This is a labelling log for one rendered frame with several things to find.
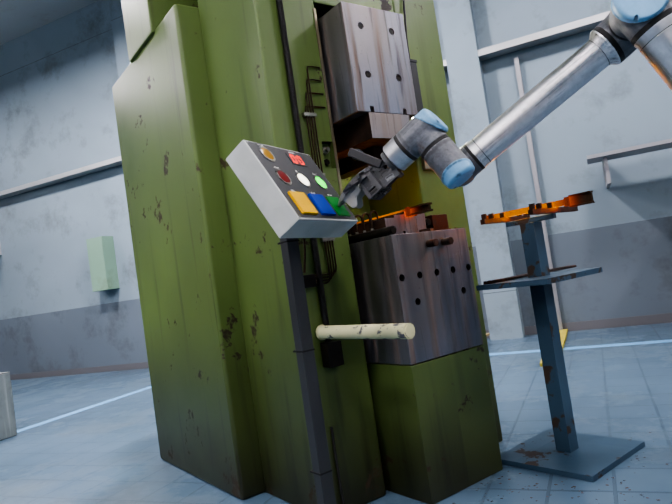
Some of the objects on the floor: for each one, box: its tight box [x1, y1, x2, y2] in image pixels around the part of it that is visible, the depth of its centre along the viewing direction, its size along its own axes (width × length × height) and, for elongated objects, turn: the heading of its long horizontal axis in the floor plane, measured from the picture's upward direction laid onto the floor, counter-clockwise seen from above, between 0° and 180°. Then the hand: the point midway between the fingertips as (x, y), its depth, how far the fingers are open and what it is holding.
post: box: [280, 238, 336, 504], centre depth 165 cm, size 4×4×108 cm
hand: (340, 201), depth 168 cm, fingers closed
